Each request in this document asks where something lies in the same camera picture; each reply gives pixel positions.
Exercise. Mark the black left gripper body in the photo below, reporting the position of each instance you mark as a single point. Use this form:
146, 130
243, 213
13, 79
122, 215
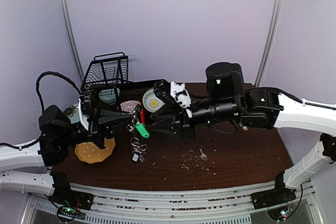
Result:
95, 131

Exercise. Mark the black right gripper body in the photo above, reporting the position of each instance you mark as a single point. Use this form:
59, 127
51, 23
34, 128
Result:
185, 123

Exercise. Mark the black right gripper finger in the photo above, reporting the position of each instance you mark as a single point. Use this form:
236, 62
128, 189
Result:
165, 128
166, 112

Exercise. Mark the green tagged key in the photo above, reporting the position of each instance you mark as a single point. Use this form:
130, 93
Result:
140, 127

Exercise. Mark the red handled keyring with keys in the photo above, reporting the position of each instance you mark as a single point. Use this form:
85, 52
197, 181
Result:
136, 141

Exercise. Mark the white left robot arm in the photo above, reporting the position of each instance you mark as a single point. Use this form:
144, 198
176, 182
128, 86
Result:
58, 133

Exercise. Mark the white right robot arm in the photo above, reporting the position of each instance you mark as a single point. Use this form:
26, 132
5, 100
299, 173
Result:
264, 108

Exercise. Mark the yellow dotted plate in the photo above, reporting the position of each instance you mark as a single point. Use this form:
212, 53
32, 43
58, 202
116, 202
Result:
89, 153

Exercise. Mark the pink patterned bowl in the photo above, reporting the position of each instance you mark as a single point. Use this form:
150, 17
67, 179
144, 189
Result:
129, 106

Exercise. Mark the light blue plate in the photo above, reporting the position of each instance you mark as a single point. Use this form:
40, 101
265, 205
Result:
72, 113

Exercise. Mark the loose silver key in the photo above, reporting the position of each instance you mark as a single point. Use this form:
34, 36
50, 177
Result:
203, 156

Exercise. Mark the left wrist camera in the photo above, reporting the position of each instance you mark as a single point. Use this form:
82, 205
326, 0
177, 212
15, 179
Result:
84, 108

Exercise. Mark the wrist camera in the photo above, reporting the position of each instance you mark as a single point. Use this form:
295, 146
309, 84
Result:
173, 94
84, 108

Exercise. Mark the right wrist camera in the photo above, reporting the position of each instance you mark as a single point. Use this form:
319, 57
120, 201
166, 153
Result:
173, 94

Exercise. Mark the black wire dish rack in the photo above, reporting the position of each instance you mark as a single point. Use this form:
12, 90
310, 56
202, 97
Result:
111, 71

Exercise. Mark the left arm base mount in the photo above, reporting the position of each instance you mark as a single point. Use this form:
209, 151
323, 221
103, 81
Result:
67, 201

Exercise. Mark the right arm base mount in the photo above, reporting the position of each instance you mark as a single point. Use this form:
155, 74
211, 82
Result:
284, 191

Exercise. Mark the left aluminium frame post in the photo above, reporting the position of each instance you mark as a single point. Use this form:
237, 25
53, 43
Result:
71, 39

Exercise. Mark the aluminium frame post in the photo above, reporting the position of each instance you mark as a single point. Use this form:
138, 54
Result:
270, 42
71, 39

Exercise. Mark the right aluminium frame post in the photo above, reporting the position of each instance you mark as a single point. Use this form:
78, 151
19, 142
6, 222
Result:
270, 42

